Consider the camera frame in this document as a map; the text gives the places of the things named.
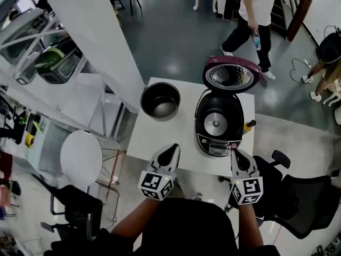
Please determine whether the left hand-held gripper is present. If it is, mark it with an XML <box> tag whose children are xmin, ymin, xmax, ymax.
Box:
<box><xmin>137</xmin><ymin>142</ymin><xmax>182</xmax><ymax>202</ymax></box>

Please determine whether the black pot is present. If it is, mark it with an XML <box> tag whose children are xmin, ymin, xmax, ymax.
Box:
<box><xmin>140</xmin><ymin>82</ymin><xmax>181</xmax><ymax>122</ymax></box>

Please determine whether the person's left forearm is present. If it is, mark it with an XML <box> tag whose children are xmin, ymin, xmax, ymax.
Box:
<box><xmin>110</xmin><ymin>196</ymin><xmax>163</xmax><ymax>236</ymax></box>

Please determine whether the black mesh office chair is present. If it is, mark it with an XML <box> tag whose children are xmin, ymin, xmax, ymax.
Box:
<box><xmin>218</xmin><ymin>149</ymin><xmax>340</xmax><ymax>239</ymax></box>

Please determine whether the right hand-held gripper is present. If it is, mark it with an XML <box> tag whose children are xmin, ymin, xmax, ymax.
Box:
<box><xmin>229</xmin><ymin>148</ymin><xmax>264</xmax><ymax>206</ymax></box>

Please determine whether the white round table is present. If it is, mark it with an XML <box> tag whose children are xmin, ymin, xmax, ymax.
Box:
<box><xmin>60</xmin><ymin>129</ymin><xmax>126</xmax><ymax>194</ymax></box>

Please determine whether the yellow bottle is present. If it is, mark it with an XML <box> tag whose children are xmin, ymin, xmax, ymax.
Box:
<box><xmin>242</xmin><ymin>119</ymin><xmax>257</xmax><ymax>135</ymax></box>

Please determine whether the maroon rice cooker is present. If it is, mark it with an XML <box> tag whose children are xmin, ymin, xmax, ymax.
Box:
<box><xmin>194</xmin><ymin>55</ymin><xmax>263</xmax><ymax>157</ymax></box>

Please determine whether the person's right forearm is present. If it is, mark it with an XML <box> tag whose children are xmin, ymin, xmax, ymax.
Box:
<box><xmin>237</xmin><ymin>203</ymin><xmax>264</xmax><ymax>250</ymax></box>

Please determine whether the clear water bottle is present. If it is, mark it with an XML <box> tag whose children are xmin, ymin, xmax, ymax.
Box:
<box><xmin>251</xmin><ymin>29</ymin><xmax>262</xmax><ymax>50</ymax></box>

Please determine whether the white metal shelving rack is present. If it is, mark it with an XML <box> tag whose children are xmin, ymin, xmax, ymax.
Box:
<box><xmin>0</xmin><ymin>6</ymin><xmax>139</xmax><ymax>143</ymax></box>

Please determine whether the white square pillar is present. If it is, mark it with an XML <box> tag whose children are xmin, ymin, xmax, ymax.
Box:
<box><xmin>39</xmin><ymin>0</ymin><xmax>146</xmax><ymax>111</ymax></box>

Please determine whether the green black appliance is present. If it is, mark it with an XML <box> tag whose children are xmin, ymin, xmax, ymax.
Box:
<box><xmin>36</xmin><ymin>45</ymin><xmax>80</xmax><ymax>84</ymax></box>

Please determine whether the black floor cable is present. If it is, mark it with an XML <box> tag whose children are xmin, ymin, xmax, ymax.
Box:
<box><xmin>290</xmin><ymin>57</ymin><xmax>311</xmax><ymax>84</ymax></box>

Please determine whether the white stool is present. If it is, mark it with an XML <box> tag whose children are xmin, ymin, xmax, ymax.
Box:
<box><xmin>323</xmin><ymin>78</ymin><xmax>341</xmax><ymax>106</ymax></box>

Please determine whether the person's black shirt torso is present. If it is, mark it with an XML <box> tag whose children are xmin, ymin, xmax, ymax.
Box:
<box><xmin>50</xmin><ymin>197</ymin><xmax>280</xmax><ymax>256</ymax></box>

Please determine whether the brown wooden newel post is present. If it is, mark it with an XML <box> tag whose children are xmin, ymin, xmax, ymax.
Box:
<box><xmin>286</xmin><ymin>0</ymin><xmax>315</xmax><ymax>42</ymax></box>

